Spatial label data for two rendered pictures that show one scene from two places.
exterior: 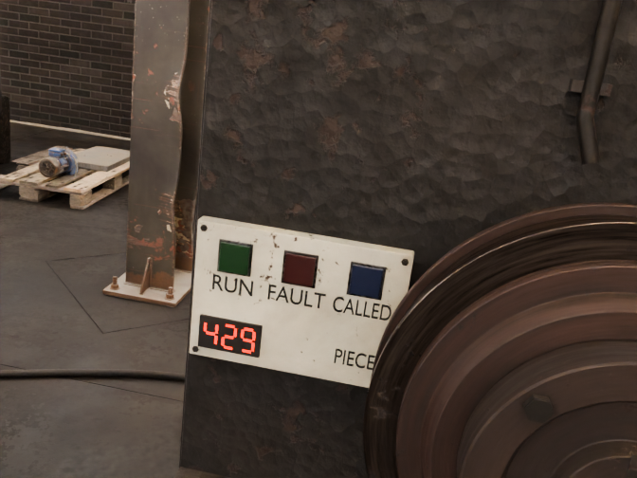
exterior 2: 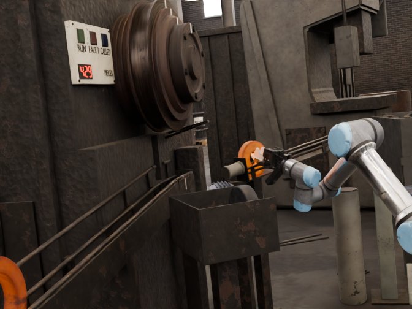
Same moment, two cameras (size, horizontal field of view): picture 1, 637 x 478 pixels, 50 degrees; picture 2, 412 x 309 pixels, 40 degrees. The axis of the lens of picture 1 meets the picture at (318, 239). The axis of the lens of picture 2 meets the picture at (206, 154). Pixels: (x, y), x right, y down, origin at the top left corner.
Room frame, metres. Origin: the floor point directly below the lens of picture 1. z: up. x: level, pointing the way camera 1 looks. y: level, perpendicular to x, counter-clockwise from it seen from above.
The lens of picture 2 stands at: (0.21, 1.72, 0.97)
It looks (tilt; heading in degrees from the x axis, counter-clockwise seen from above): 5 degrees down; 278
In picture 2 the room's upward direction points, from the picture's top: 6 degrees counter-clockwise
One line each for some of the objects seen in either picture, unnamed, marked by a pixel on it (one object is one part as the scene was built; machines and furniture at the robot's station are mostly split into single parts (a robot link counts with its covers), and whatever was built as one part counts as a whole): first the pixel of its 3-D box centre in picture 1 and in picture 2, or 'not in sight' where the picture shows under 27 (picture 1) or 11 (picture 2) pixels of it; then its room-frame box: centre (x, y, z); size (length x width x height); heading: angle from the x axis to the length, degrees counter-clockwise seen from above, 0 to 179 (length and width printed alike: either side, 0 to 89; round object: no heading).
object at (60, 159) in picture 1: (65, 160); not in sight; (4.85, 1.89, 0.25); 0.40 x 0.24 x 0.22; 172
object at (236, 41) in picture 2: not in sight; (244, 106); (0.64, -4.63, 0.88); 1.71 x 0.92 x 1.76; 82
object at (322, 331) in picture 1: (297, 304); (92, 54); (0.77, 0.02, 1.15); 0.26 x 0.02 x 0.18; 82
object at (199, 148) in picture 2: not in sight; (190, 175); (0.60, -0.54, 0.68); 0.11 x 0.08 x 0.24; 172
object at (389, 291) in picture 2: not in sight; (384, 231); (-0.20, -0.88, 0.31); 0.24 x 0.16 x 0.62; 82
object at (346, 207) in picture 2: not in sight; (349, 245); (-0.03, -0.86, 0.26); 0.12 x 0.12 x 0.52
